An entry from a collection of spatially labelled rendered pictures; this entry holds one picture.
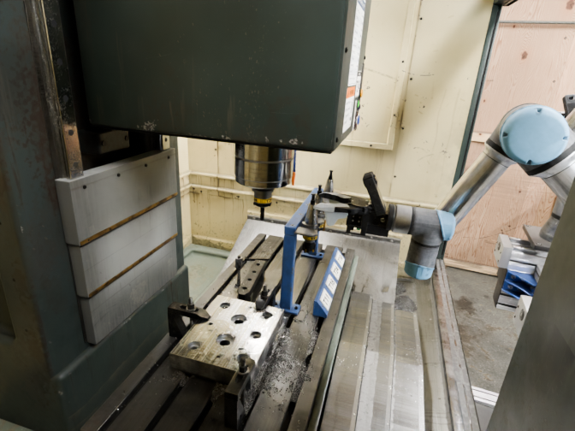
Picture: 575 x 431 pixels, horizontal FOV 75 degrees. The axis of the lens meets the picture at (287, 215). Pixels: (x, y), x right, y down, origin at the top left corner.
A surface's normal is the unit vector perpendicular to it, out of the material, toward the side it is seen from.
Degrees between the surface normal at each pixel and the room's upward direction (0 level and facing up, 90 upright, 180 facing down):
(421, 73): 90
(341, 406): 8
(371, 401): 8
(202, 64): 90
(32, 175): 90
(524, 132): 85
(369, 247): 24
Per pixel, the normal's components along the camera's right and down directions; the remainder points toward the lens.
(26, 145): 0.96, 0.15
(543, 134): -0.51, 0.21
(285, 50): -0.28, 0.34
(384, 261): -0.06, -0.71
